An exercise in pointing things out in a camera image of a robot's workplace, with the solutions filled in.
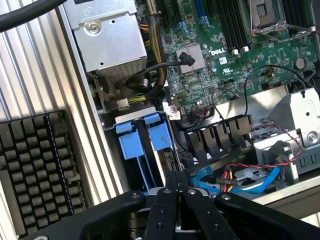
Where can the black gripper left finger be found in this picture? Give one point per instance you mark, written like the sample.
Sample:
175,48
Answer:
162,215

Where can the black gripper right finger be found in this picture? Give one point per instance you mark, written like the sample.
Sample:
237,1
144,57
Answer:
200,215

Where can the metal disk bay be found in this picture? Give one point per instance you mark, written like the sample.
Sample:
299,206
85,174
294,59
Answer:
110,155

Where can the black plastic card guide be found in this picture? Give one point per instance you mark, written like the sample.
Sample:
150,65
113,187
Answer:
215,140

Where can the white label tag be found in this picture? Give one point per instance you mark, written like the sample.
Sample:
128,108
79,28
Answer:
172,112

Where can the white plastic connector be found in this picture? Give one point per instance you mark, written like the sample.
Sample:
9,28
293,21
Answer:
123,104

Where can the black grid tray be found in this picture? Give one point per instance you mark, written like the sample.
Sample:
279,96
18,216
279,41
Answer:
37,175

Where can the green Dell motherboard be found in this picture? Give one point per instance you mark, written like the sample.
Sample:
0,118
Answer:
225,82

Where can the silver metal drive cage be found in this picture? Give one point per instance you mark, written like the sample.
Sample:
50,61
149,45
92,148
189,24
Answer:
310,117

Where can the open silver PC case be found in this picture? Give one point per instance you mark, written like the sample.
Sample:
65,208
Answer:
82,82

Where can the grey chipset heatsink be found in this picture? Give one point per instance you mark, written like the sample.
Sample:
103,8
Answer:
197,52

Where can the silver coin battery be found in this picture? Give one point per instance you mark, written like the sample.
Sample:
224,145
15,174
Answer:
300,63

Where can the silver power supply unit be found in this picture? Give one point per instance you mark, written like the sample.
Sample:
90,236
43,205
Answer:
110,37

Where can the black RAM slot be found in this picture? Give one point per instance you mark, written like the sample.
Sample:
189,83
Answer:
228,27
240,25

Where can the metal CPU socket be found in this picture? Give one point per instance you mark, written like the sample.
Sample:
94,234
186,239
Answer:
265,15

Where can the blue disk bay bracket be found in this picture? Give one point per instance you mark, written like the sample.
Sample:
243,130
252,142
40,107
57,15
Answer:
158,137
131,145

